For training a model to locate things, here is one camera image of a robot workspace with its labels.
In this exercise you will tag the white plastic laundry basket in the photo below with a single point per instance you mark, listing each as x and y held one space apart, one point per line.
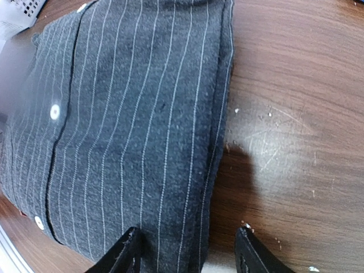
17 16

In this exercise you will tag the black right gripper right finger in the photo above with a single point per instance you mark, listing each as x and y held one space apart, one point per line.
251 255

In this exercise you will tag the black pinstriped long sleeve shirt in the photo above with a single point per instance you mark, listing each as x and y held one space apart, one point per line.
120 123

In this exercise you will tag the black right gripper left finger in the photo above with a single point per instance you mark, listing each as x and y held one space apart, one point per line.
123 257

